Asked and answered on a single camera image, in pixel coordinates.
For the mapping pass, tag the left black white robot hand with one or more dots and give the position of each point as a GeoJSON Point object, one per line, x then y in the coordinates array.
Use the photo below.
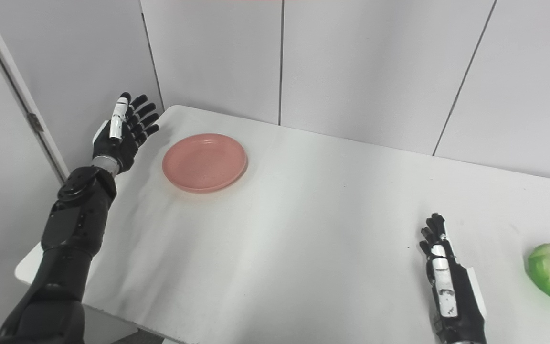
{"type": "Point", "coordinates": [121, 143]}

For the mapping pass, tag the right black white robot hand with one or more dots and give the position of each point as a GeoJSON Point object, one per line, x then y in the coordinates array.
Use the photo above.
{"type": "Point", "coordinates": [463, 301]}

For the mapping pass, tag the pink round plate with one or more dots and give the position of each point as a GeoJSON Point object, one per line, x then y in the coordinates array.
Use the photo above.
{"type": "Point", "coordinates": [206, 162]}

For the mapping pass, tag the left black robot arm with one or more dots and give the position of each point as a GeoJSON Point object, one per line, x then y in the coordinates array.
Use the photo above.
{"type": "Point", "coordinates": [72, 224]}

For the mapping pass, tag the grey metal wall hinge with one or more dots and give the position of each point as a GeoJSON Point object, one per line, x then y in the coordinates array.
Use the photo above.
{"type": "Point", "coordinates": [35, 122]}

